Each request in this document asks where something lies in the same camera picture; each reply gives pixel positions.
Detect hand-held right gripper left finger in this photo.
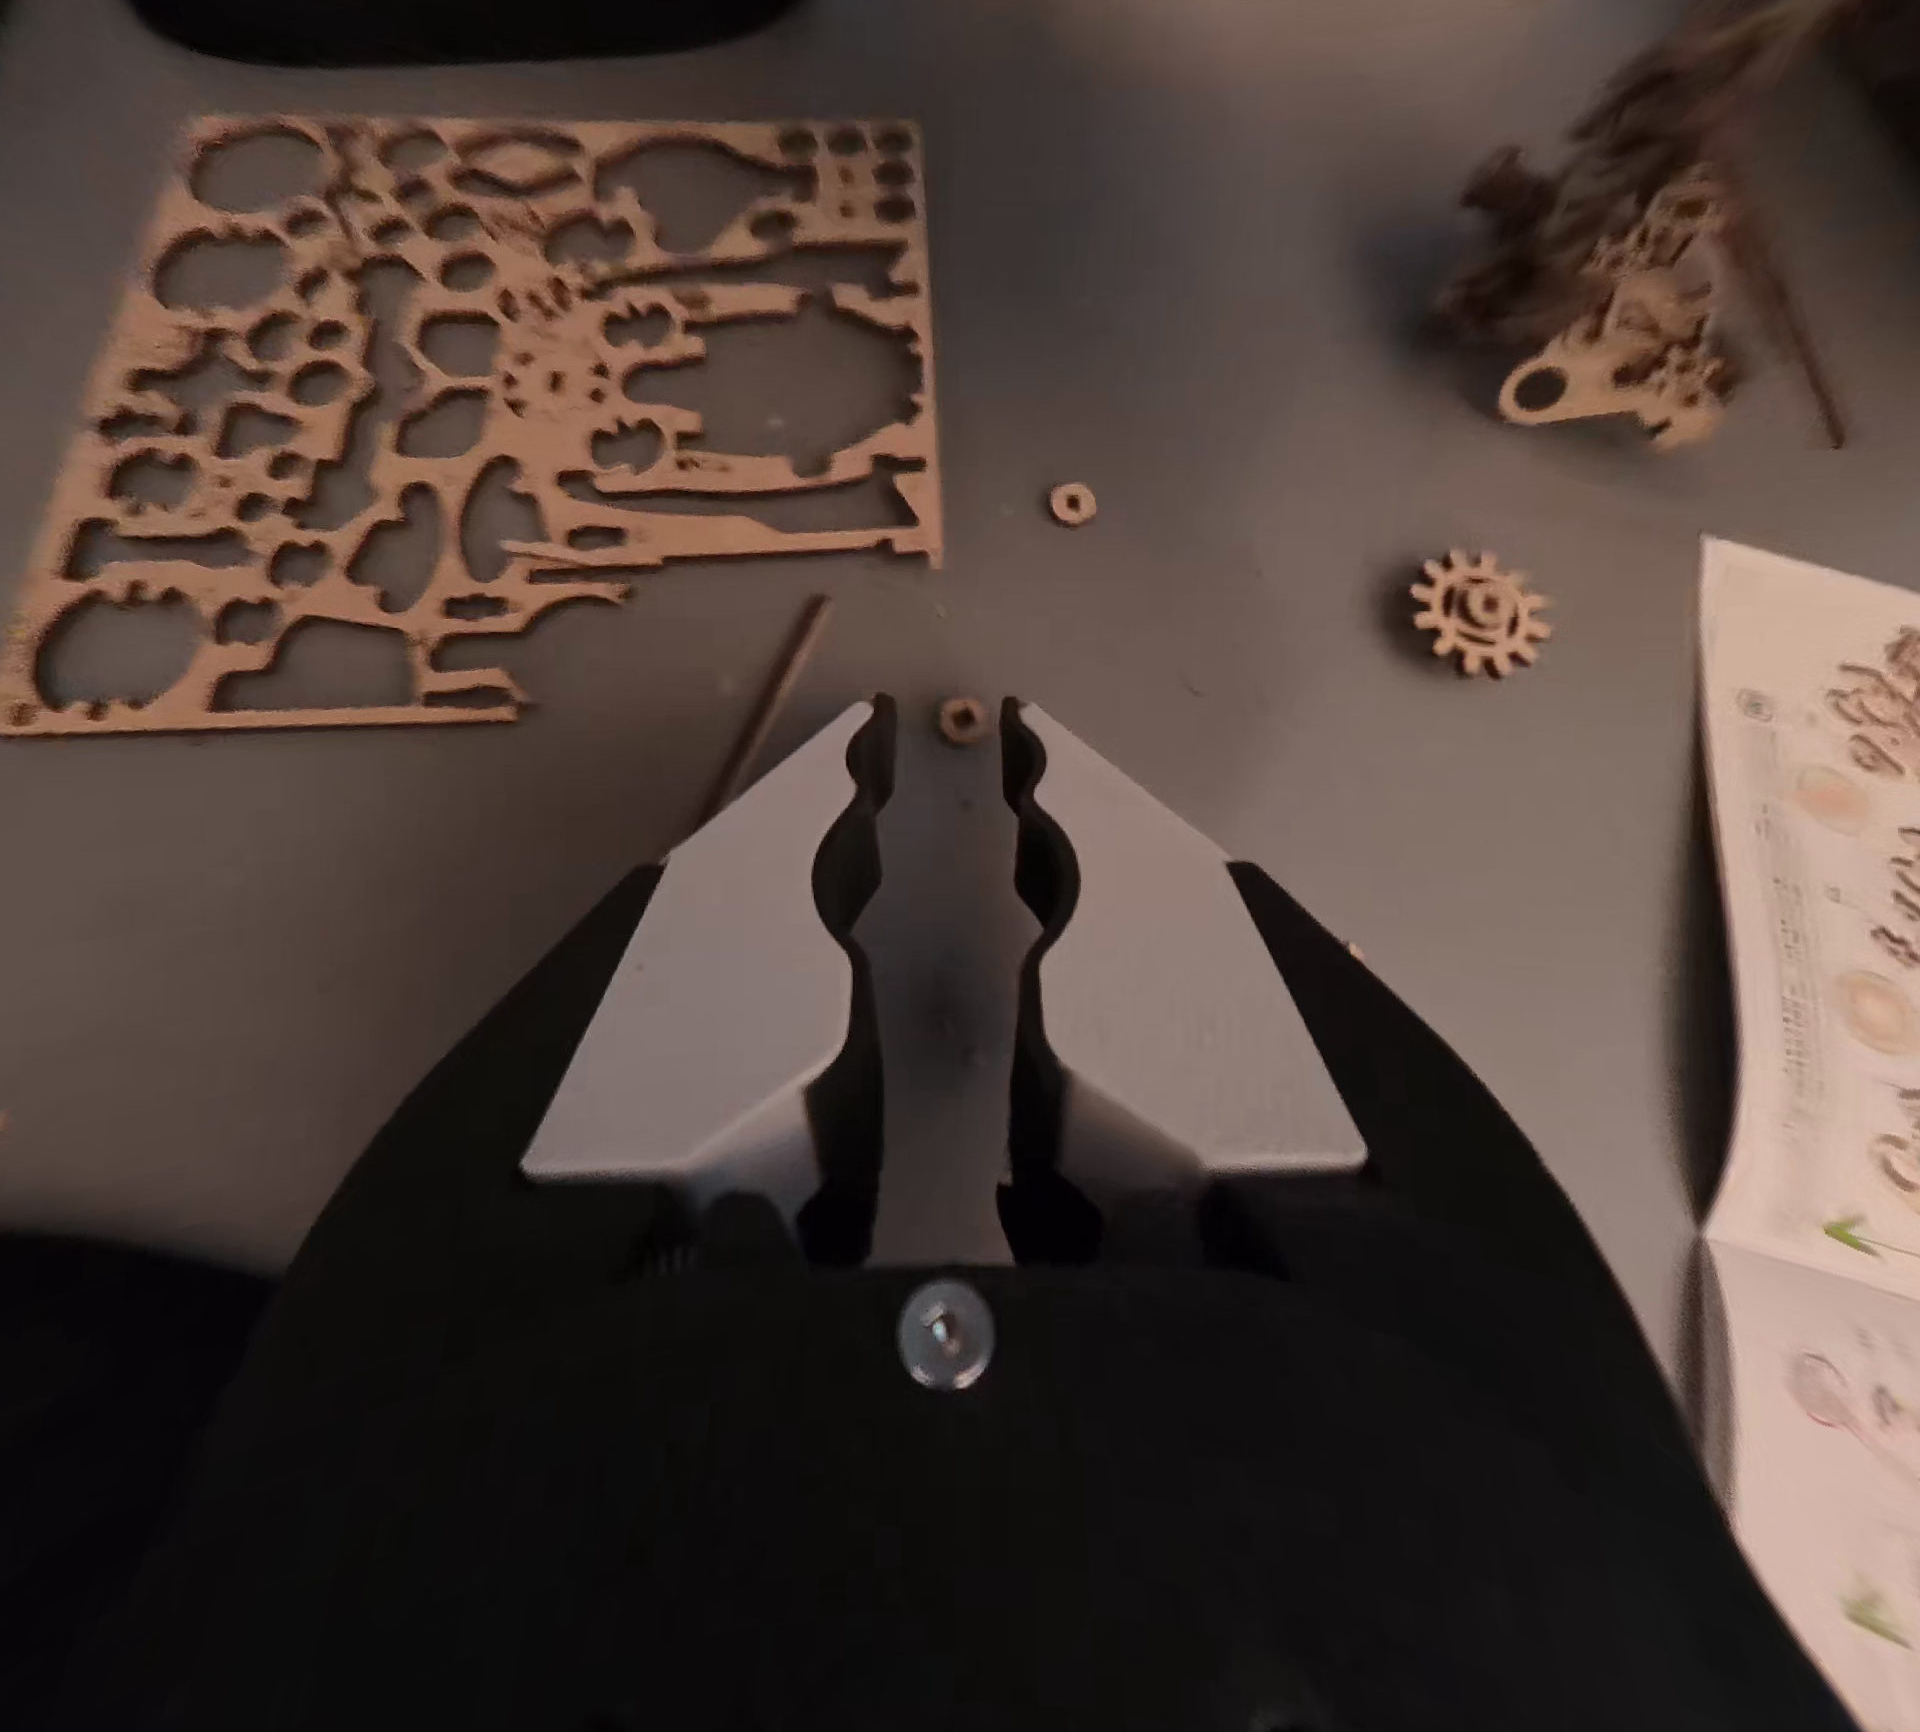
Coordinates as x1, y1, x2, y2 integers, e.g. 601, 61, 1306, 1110
518, 697, 902, 1268

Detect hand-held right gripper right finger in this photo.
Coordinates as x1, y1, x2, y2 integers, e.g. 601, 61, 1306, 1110
996, 697, 1370, 1268

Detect laser-cut wooden parts sheet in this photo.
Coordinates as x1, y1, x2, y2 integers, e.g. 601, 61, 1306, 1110
0, 113, 943, 736

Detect partly built wooden model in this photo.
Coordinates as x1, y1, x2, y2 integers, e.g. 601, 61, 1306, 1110
1425, 0, 1920, 458

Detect thin wooden stick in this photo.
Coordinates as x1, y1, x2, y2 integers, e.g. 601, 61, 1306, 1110
692, 593, 832, 826

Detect large wooden gear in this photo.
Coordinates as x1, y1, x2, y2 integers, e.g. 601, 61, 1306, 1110
1405, 546, 1556, 683

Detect paper instruction booklet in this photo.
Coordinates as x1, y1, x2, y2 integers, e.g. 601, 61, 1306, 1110
1694, 537, 1920, 1732

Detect dark cloth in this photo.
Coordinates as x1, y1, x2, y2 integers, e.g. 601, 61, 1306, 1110
0, 1229, 286, 1732

